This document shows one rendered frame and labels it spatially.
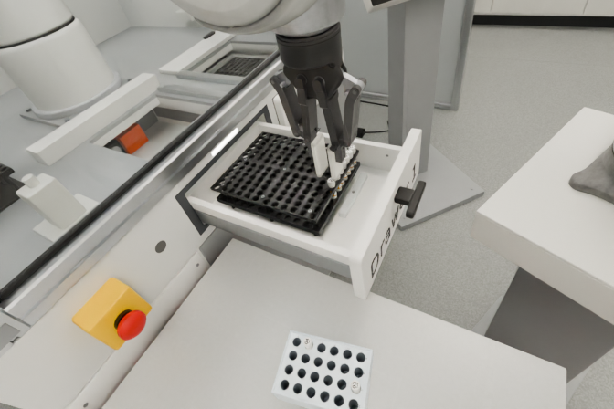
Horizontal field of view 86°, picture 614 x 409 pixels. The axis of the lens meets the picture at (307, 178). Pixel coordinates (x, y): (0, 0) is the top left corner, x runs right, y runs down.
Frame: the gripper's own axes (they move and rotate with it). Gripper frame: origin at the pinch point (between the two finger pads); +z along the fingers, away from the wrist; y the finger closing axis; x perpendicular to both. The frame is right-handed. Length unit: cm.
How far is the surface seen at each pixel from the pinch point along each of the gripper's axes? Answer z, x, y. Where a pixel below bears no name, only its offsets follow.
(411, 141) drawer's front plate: 3.3, -11.2, -10.0
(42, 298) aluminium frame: 0.3, 35.1, 23.4
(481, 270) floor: 96, -51, -32
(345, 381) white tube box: 16.5, 23.8, -12.0
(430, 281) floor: 96, -38, -16
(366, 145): 7.1, -12.4, -1.4
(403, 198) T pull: 4.9, 0.1, -12.1
